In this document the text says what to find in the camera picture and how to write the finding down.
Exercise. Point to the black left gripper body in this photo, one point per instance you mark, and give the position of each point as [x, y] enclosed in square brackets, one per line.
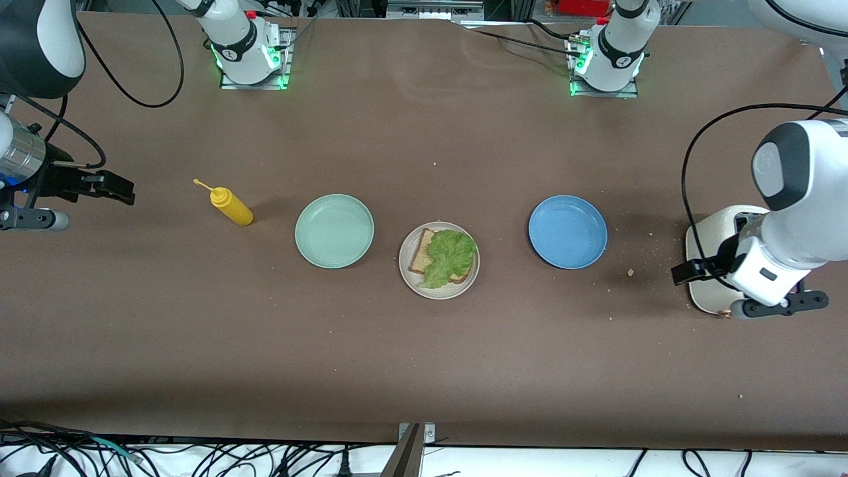
[721, 260]

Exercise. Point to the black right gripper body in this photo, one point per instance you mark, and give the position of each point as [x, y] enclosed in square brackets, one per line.
[58, 177]

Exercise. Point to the yellow squeeze bottle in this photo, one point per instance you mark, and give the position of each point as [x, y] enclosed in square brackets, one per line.
[235, 211]

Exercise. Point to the green lettuce leaf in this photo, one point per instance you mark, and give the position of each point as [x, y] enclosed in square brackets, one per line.
[450, 255]

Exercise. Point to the brown bread slice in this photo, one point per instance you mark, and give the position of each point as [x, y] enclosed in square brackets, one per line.
[421, 255]

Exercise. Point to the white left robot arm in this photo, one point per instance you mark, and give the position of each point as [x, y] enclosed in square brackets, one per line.
[815, 218]

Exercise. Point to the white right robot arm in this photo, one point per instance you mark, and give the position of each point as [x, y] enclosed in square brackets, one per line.
[238, 46]

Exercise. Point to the blue plate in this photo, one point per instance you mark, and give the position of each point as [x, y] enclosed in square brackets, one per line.
[568, 232]

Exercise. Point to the mint green plate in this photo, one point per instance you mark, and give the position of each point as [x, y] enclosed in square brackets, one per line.
[334, 232]

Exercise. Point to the beige plate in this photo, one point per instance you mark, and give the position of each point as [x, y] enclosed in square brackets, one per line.
[437, 293]

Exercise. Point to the white two-slot toaster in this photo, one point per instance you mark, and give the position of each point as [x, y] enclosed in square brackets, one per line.
[712, 232]

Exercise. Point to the red box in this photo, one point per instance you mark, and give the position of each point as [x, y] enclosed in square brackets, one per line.
[583, 6]

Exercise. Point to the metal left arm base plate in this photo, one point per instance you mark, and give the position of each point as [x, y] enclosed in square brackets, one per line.
[629, 94]

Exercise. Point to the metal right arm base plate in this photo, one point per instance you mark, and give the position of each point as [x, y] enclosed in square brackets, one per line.
[287, 66]

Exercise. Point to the metal table edge bracket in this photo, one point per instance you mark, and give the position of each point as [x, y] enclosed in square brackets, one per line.
[407, 457]

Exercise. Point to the aluminium frame rail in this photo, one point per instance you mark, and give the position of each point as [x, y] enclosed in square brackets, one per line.
[430, 8]

